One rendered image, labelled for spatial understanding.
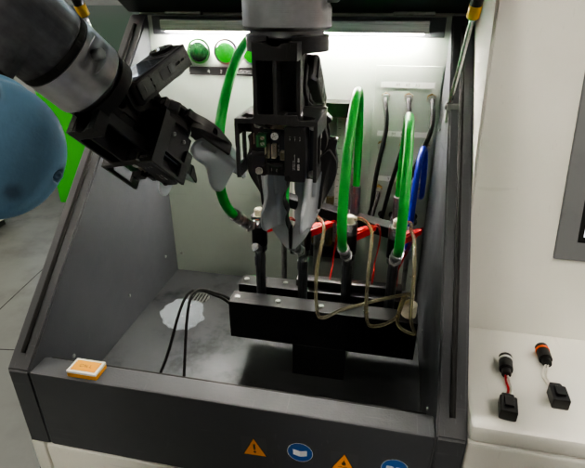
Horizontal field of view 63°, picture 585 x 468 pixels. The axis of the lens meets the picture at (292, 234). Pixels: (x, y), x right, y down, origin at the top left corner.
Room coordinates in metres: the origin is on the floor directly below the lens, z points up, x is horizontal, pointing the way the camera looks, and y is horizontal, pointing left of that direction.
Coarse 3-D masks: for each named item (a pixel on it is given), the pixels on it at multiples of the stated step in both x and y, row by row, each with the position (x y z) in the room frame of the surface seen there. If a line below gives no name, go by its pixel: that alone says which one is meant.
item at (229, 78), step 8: (248, 32) 0.76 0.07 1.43; (240, 48) 0.70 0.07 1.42; (232, 56) 0.69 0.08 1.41; (240, 56) 0.69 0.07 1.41; (232, 64) 0.67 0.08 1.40; (232, 72) 0.66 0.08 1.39; (224, 80) 0.65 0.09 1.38; (232, 80) 0.65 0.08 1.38; (224, 88) 0.64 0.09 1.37; (224, 96) 0.63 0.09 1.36; (224, 104) 0.62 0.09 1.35; (216, 112) 0.62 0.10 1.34; (224, 112) 0.62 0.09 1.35; (216, 120) 0.61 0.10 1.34; (224, 120) 0.61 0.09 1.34; (224, 128) 0.61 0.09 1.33; (216, 192) 0.60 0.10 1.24; (224, 192) 0.60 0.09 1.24; (224, 200) 0.60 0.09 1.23; (224, 208) 0.61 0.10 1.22; (232, 208) 0.62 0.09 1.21; (232, 216) 0.63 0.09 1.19
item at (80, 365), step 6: (78, 360) 0.59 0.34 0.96; (84, 360) 0.59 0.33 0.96; (72, 366) 0.57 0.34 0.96; (78, 366) 0.57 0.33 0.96; (84, 366) 0.57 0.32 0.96; (90, 366) 0.57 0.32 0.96; (96, 366) 0.57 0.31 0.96; (102, 372) 0.57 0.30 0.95; (84, 378) 0.56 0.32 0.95; (90, 378) 0.56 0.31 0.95; (96, 378) 0.56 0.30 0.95
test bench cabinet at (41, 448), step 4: (32, 440) 0.58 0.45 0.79; (36, 440) 0.58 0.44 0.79; (36, 444) 0.58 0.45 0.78; (40, 444) 0.58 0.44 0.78; (44, 444) 0.58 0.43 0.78; (36, 448) 0.58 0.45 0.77; (40, 448) 0.58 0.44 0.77; (44, 448) 0.58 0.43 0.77; (36, 452) 0.58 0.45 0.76; (40, 452) 0.58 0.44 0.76; (44, 452) 0.58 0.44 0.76; (48, 452) 0.58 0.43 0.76; (40, 456) 0.58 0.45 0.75; (44, 456) 0.58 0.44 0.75; (48, 456) 0.58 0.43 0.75; (40, 460) 0.58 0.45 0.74; (44, 460) 0.58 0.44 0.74; (48, 460) 0.58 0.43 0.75; (40, 464) 0.58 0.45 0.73; (44, 464) 0.58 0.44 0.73; (48, 464) 0.58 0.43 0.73; (52, 464) 0.58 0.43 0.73
